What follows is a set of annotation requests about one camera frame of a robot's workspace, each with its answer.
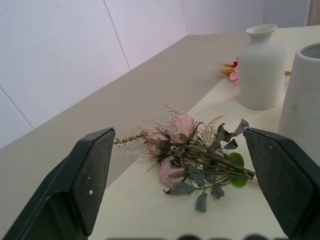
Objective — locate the pink and red flower bunch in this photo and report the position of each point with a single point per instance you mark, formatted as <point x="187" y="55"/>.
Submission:
<point x="234" y="72"/>

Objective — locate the white wide cylindrical vase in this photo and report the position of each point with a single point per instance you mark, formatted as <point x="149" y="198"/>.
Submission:
<point x="301" y="97"/>

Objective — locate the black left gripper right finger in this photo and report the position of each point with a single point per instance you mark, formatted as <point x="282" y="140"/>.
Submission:
<point x="282" y="180"/>

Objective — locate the white narrow-neck ceramic vase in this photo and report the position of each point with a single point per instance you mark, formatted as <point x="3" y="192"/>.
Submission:
<point x="261" y="67"/>

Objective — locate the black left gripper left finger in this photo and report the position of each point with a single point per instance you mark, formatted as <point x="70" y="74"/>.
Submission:
<point x="75" y="185"/>

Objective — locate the pink rose bouquet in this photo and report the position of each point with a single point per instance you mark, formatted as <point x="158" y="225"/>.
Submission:
<point x="186" y="156"/>

